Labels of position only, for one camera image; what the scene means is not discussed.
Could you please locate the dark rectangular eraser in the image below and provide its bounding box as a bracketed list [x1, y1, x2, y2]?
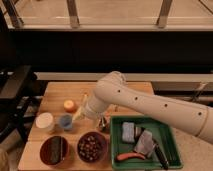
[50, 138, 61, 164]

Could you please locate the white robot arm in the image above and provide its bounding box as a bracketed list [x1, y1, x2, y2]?
[80, 71, 213, 144]

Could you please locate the blue plastic cup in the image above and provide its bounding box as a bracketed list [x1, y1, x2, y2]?
[59, 115, 72, 131]

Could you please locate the small metal cup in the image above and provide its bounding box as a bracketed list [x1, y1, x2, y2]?
[97, 117, 109, 132]

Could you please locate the white paper cup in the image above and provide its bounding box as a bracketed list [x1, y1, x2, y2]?
[35, 112, 54, 133]

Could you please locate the orange fruit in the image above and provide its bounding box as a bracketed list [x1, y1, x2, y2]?
[63, 100, 77, 112]

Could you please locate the dark bowl of nuts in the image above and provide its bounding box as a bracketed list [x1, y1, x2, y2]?
[77, 132, 108, 163]

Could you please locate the red bowl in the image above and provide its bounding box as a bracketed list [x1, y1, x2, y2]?
[40, 136, 69, 166]

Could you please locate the grey sponge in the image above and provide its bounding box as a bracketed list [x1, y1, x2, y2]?
[122, 122, 135, 143]

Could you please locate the orange carrot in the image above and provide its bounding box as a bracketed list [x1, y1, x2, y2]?
[116, 152, 146, 161]

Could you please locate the dark side shelf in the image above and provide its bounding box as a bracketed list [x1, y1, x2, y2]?
[0, 64, 43, 144]

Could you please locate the grey folded cloth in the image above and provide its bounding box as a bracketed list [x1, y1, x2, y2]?
[134, 130, 155, 157]

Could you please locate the green plastic tray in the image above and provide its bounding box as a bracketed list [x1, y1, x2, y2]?
[110, 116, 183, 171]

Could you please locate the black handled knife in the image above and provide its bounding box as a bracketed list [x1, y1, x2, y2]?
[153, 139, 169, 170]

